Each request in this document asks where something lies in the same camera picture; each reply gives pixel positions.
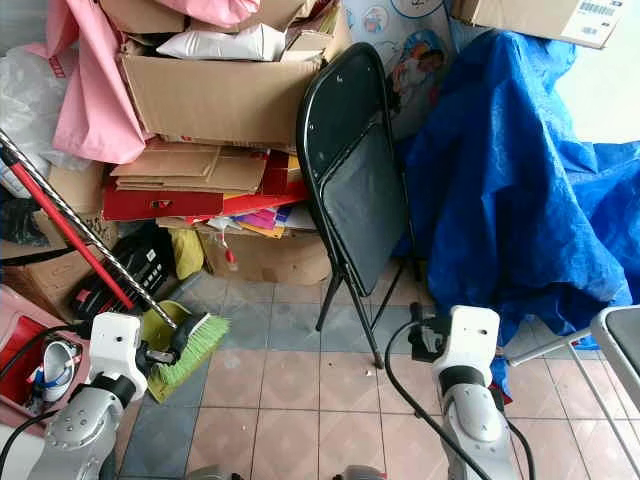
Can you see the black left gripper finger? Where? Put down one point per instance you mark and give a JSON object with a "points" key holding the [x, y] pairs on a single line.
{"points": [[194, 330], [186, 351]]}

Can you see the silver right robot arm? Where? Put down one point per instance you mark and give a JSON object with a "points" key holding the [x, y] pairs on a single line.
{"points": [[472, 425]]}

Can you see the yellow cloth bundle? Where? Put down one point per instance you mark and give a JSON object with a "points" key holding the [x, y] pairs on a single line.
{"points": [[187, 253]]}

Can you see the black printed carton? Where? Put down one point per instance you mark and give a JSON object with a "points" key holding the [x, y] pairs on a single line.
{"points": [[140, 262]]}

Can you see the low brown cardboard box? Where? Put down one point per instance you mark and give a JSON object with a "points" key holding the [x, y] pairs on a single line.
{"points": [[275, 260]]}

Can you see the silver spiral metal pole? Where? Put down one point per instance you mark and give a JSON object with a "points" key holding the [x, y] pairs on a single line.
{"points": [[105, 250]]}

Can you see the robot left leg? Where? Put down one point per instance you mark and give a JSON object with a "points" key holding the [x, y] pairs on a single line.
{"points": [[215, 474]]}

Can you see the robot leg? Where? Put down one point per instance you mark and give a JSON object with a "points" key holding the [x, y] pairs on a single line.
{"points": [[360, 474], [215, 474]]}

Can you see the worn brown cardboard box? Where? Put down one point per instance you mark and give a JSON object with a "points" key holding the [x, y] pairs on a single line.
{"points": [[50, 285]]}

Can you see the stack of colourful paper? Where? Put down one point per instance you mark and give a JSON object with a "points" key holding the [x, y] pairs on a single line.
{"points": [[260, 220]]}

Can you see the flat red box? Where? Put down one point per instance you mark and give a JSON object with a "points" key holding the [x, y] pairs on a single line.
{"points": [[160, 203]]}

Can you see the pink plastic tub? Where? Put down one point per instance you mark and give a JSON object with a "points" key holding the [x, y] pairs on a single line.
{"points": [[20, 345]]}

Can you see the robot right leg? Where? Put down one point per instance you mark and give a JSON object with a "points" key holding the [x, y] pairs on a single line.
{"points": [[360, 474]]}

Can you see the black folding chair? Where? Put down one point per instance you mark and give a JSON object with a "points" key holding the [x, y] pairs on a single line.
{"points": [[365, 190]]}

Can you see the flattened brown cardboard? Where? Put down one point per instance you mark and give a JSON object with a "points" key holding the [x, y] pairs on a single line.
{"points": [[185, 167]]}

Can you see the blue tarpaulin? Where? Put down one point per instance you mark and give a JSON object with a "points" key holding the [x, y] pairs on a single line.
{"points": [[510, 190]]}

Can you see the black plastic bag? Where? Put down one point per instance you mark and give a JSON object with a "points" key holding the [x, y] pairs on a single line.
{"points": [[20, 222]]}

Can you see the grey metal rack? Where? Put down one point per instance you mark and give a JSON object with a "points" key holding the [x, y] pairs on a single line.
{"points": [[620, 335]]}

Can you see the large open cardboard box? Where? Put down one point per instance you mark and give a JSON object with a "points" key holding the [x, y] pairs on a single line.
{"points": [[215, 100]]}

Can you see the baby picture carton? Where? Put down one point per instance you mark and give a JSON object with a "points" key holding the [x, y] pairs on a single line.
{"points": [[405, 55]]}

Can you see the white translucent plastic bag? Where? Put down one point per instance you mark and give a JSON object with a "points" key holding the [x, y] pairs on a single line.
{"points": [[25, 100]]}

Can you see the white plastic packet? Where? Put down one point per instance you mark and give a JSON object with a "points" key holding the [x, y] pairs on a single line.
{"points": [[220, 44]]}

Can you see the pink bundle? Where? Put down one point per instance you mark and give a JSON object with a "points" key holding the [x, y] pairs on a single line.
{"points": [[210, 10]]}

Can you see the cardboard box with shipping label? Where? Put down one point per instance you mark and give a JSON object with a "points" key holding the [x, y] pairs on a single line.
{"points": [[530, 15]]}

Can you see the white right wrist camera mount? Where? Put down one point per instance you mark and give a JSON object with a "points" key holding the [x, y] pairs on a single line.
{"points": [[467, 335]]}

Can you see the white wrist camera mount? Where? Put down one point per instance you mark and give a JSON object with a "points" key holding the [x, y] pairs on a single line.
{"points": [[467, 335], [117, 345]]}

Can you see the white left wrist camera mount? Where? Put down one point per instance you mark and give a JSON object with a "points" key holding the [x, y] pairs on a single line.
{"points": [[117, 345]]}

